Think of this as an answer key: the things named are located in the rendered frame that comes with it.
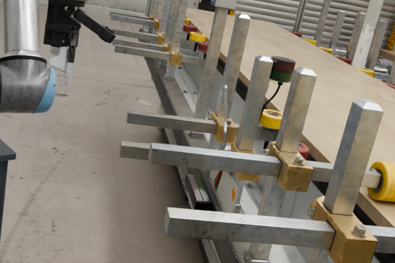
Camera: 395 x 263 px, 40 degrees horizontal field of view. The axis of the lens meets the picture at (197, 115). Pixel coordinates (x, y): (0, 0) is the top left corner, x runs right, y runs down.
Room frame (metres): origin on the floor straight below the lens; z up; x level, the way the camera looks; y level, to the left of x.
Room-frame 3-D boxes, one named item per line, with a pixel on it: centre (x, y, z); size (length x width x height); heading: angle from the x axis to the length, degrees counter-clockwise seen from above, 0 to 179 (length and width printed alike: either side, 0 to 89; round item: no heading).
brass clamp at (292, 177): (1.01, -0.19, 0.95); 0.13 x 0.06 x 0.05; 14
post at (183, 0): (2.49, 0.16, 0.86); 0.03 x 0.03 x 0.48; 14
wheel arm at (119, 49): (2.44, 0.21, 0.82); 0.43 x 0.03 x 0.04; 104
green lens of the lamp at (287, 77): (1.29, -0.17, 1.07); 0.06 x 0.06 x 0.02
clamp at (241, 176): (1.26, -0.14, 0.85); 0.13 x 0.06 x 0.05; 14
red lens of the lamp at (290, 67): (1.29, -0.17, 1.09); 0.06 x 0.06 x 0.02
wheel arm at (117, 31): (2.93, 0.33, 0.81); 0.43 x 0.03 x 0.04; 104
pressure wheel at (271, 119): (1.51, -0.21, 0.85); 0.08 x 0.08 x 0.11
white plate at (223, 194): (1.30, -0.10, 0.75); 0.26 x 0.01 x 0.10; 14
